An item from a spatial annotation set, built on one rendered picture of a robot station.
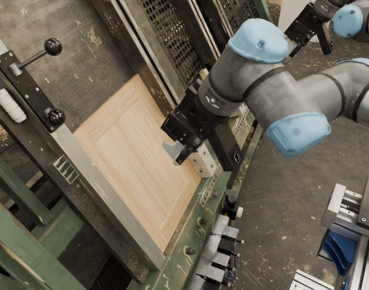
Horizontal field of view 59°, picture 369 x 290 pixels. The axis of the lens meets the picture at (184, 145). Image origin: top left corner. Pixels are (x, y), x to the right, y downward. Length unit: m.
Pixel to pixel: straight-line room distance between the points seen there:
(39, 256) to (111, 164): 0.32
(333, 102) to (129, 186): 0.69
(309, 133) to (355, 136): 2.87
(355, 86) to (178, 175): 0.81
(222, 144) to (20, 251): 0.47
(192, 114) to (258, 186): 1.99
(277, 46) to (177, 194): 0.82
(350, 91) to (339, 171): 2.36
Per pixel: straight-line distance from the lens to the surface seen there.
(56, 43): 0.78
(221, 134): 0.59
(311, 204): 2.55
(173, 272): 1.12
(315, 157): 2.92
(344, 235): 1.26
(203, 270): 1.27
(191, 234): 1.19
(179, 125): 0.60
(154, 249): 1.06
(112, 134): 1.00
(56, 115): 0.73
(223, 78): 0.50
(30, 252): 0.80
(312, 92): 0.48
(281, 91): 0.46
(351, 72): 0.55
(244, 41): 0.47
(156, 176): 1.11
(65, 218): 0.94
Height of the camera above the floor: 1.85
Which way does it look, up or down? 41 degrees down
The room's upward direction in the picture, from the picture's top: straight up
